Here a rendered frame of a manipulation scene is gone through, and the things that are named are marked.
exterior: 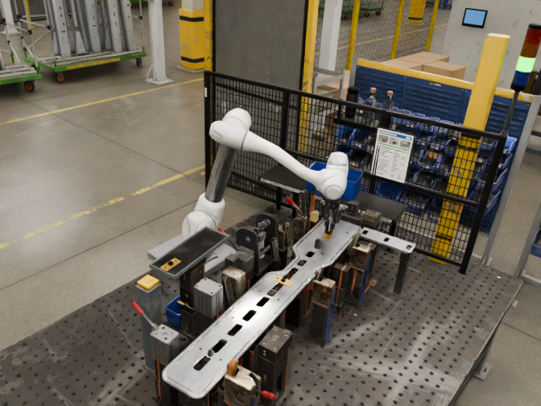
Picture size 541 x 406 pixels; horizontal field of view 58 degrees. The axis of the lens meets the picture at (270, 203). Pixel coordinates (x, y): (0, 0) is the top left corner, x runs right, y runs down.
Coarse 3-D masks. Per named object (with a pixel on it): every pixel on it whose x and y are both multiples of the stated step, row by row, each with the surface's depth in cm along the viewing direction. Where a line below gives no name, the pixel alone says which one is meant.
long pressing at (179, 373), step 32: (320, 224) 264; (352, 224) 266; (320, 256) 237; (256, 288) 213; (288, 288) 214; (224, 320) 195; (256, 320) 196; (192, 352) 179; (224, 352) 180; (192, 384) 166
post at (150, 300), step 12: (144, 288) 187; (156, 288) 189; (144, 300) 189; (156, 300) 191; (144, 312) 192; (156, 312) 195; (144, 324) 197; (156, 324) 197; (144, 336) 200; (144, 348) 204
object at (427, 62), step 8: (408, 56) 647; (416, 56) 650; (424, 56) 653; (432, 56) 656; (440, 56) 659; (448, 56) 662; (392, 64) 599; (400, 64) 602; (408, 64) 604; (416, 64) 606; (424, 64) 610; (432, 64) 611; (440, 64) 614; (448, 64) 617; (456, 64) 619; (432, 72) 606; (440, 72) 599; (448, 72) 592; (456, 72) 598; (464, 72) 614; (464, 88) 637
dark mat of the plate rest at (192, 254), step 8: (200, 232) 221; (208, 232) 221; (216, 232) 222; (192, 240) 215; (200, 240) 215; (208, 240) 216; (216, 240) 216; (176, 248) 209; (184, 248) 209; (192, 248) 209; (200, 248) 210; (208, 248) 210; (168, 256) 203; (176, 256) 204; (184, 256) 204; (192, 256) 204; (152, 264) 198; (160, 264) 198; (184, 264) 199; (168, 272) 194; (176, 272) 194
